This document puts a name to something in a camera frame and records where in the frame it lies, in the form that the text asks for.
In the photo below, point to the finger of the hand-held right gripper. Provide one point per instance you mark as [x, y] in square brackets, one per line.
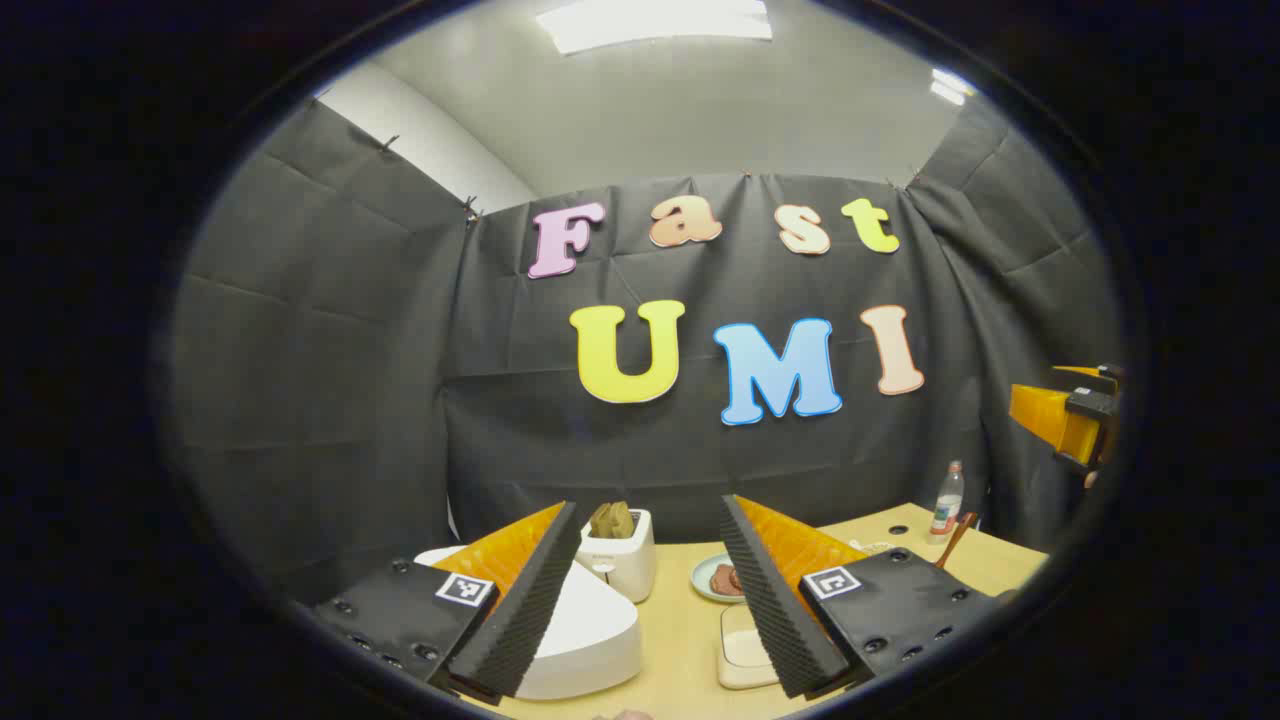
[1040, 415]

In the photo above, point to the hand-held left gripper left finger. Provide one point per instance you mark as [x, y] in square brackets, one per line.
[530, 620]

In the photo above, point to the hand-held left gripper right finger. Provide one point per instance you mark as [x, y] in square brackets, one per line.
[775, 620]

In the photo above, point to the white rice cooker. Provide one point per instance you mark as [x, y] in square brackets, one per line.
[590, 630]

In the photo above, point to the brown wooden spoon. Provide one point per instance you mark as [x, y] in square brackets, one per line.
[955, 540]

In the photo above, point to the brown meat slice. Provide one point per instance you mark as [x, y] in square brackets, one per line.
[726, 580]

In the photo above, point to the pale green plate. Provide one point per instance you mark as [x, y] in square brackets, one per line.
[702, 580]

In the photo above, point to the white toaster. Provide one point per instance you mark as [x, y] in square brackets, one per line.
[625, 565]

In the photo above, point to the brown toast slice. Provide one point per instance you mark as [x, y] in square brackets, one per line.
[622, 520]
[600, 522]

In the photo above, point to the white divided dish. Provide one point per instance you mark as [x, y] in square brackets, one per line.
[872, 546]

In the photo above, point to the clear plastic water bottle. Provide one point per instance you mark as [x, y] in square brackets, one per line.
[946, 505]

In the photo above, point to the black backdrop cloth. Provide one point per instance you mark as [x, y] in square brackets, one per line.
[350, 380]

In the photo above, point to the ceiling light panel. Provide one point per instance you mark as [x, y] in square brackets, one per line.
[650, 22]
[950, 86]

